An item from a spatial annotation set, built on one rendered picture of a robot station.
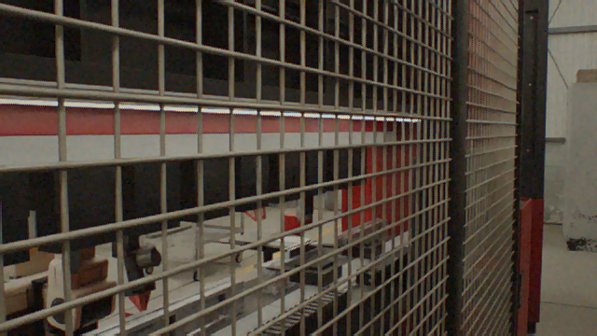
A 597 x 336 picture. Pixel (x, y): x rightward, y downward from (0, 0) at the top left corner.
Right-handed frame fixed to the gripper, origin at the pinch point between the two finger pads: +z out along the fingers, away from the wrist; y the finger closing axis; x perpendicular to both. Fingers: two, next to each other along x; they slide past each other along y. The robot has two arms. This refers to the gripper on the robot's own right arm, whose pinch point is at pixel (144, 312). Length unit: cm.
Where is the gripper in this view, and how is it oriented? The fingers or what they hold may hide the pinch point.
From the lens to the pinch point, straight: 190.2
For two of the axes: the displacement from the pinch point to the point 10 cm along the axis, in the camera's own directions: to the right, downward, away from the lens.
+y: 8.9, -2.2, -4.0
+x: 4.0, -0.5, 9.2
